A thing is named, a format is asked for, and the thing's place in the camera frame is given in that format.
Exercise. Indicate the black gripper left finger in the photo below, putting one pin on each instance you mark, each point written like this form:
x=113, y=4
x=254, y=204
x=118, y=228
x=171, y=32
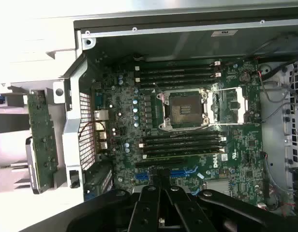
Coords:
x=144, y=212

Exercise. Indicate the metal disk bay cage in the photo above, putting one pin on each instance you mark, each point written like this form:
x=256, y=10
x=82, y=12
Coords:
x=288, y=120

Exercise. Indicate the long black expansion slot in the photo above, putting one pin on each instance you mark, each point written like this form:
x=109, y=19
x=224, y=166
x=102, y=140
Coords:
x=161, y=163

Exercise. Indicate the thin metal locking lever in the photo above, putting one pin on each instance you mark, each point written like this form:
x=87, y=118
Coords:
x=226, y=90
x=236, y=123

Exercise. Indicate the silver chipset heatsink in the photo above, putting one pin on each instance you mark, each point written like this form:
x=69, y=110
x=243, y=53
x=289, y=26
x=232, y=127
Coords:
x=216, y=187

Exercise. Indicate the CPU socket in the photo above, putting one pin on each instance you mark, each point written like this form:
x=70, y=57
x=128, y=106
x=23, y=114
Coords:
x=185, y=108

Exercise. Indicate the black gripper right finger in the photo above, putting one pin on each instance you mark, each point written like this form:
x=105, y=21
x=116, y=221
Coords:
x=187, y=212

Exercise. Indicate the open black PC case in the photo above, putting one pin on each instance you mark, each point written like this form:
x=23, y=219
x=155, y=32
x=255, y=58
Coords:
x=187, y=46

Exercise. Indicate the green motherboard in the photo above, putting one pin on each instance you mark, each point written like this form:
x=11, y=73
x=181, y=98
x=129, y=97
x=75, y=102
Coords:
x=248, y=145

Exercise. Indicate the black RAM slot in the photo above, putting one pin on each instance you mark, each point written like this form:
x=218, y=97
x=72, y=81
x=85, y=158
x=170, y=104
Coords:
x=183, y=153
x=183, y=147
x=178, y=71
x=183, y=142
x=178, y=82
x=178, y=65
x=183, y=136
x=178, y=76

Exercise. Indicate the blue expansion slot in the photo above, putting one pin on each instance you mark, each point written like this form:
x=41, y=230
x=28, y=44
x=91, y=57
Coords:
x=180, y=174

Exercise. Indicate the silver socket cover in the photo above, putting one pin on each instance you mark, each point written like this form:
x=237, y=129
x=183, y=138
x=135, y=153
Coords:
x=242, y=106

